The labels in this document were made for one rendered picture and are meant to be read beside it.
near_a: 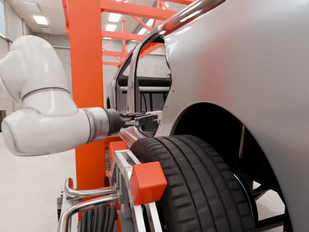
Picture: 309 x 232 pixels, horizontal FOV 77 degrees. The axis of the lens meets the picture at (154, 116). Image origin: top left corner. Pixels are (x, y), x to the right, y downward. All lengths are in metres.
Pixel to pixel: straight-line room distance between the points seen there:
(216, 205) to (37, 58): 0.56
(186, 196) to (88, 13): 0.99
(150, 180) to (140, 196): 0.05
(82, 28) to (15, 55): 0.67
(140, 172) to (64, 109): 0.23
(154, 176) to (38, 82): 0.34
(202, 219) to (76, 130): 0.37
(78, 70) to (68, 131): 0.70
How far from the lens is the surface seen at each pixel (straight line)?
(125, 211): 0.75
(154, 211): 0.57
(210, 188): 0.59
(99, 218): 0.56
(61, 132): 0.44
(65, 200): 0.79
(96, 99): 1.11
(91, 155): 1.16
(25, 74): 0.50
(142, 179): 0.50
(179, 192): 0.54
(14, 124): 0.44
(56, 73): 0.50
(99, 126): 0.48
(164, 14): 3.60
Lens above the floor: 1.34
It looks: 6 degrees down
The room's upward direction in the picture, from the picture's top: straight up
